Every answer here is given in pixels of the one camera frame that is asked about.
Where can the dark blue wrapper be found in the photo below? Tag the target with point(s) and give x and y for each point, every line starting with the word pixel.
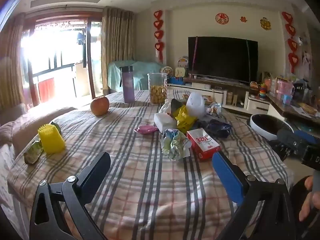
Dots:
pixel 217 128

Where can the person's right hand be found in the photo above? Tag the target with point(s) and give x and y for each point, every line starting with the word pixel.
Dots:
pixel 306 205

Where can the red and white box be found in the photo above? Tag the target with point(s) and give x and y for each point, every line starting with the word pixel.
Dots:
pixel 203 145

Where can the blue toy tray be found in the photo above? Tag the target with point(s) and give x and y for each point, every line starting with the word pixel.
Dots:
pixel 176 80

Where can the blue toy box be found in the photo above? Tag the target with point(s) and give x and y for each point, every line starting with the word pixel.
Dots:
pixel 286 99

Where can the yellow cartoon wall sticker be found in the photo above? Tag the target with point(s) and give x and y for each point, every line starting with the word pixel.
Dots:
pixel 265 23

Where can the pink wrapper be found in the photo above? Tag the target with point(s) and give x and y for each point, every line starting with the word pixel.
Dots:
pixel 146 130

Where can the clear cookie jar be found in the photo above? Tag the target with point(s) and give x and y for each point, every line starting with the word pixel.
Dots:
pixel 157 92

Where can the colourful toy sign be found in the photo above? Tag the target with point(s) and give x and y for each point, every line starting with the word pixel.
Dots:
pixel 182 61

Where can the brown curtain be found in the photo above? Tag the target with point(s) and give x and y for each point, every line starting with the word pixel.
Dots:
pixel 10 62

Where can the teal covered armchair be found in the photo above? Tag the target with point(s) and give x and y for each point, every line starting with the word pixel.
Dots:
pixel 142 72

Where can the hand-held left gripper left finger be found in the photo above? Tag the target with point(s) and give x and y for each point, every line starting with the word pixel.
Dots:
pixel 96 170

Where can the balcony sliding door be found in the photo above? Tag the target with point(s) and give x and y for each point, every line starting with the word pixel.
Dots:
pixel 57 60

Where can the white plastic bag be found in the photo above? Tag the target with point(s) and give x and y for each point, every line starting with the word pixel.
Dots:
pixel 195 105

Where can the red apple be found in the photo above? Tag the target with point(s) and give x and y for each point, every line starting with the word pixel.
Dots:
pixel 100 106

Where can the white tissue pack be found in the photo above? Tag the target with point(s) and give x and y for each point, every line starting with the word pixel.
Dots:
pixel 165 122

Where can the printed plastic bag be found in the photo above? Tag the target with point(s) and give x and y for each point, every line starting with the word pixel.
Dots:
pixel 175 143

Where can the purple water bottle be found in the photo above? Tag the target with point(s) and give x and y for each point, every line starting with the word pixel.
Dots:
pixel 127 85

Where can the small red wall sticker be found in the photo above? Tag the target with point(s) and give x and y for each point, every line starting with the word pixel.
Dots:
pixel 243 19

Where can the plaid blanket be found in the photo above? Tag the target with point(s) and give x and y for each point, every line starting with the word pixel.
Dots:
pixel 140 187

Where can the pink plastic box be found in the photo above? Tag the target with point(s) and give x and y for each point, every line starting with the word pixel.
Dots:
pixel 283 87

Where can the beige sofa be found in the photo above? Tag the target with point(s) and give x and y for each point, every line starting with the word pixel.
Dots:
pixel 27 122

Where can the green snack packet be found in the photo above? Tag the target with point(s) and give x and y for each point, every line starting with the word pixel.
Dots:
pixel 32 153

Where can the green round object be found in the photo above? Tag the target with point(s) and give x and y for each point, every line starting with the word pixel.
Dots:
pixel 57 127

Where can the round red wall decoration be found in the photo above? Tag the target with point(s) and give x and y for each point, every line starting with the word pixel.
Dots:
pixel 222 18

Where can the black television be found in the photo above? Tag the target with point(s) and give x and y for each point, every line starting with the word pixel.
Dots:
pixel 222 58

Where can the white rimmed trash bin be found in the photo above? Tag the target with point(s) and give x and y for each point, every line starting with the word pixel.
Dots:
pixel 265 123

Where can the yellow snack bag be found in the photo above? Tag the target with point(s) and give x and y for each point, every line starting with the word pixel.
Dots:
pixel 183 118

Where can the yellow printed tray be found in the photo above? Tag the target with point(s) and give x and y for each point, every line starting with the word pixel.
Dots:
pixel 308 108

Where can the small white desk fan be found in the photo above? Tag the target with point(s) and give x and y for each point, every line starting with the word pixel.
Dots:
pixel 168 69

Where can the marble top side table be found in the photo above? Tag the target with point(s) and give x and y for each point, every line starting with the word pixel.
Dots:
pixel 277 106

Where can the beige curtain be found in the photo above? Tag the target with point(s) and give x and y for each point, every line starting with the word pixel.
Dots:
pixel 117 47

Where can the white television cabinet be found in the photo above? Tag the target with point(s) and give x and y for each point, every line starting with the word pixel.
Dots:
pixel 255 103

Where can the silver snack packet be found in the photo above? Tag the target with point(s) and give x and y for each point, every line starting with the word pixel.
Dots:
pixel 214 110

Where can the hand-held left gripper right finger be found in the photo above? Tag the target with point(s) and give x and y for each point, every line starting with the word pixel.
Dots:
pixel 228 177

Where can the white paper sheet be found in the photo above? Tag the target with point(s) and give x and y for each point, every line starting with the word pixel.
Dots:
pixel 296 110

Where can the yellow plastic container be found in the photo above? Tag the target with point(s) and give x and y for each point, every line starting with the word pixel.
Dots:
pixel 51 140

